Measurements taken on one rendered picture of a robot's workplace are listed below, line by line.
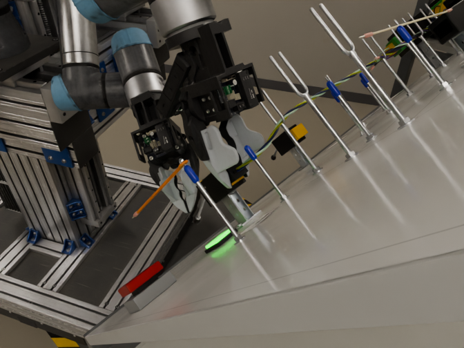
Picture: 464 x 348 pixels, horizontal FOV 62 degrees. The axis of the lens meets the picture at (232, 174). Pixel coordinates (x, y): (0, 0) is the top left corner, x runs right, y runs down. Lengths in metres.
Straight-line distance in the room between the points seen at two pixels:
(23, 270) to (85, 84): 1.14
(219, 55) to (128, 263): 1.31
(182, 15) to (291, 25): 2.67
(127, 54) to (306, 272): 0.65
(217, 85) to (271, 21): 2.71
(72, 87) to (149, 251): 1.00
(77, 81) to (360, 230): 0.76
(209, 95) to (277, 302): 0.35
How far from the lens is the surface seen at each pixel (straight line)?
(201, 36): 0.49
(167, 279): 0.50
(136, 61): 0.75
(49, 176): 1.55
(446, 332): 0.93
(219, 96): 0.49
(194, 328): 0.26
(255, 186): 2.32
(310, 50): 3.17
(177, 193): 0.68
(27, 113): 1.08
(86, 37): 0.89
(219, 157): 0.52
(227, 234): 0.54
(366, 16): 3.06
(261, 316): 0.18
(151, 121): 0.67
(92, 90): 0.85
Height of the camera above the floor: 1.52
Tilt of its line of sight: 39 degrees down
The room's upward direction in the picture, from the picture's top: straight up
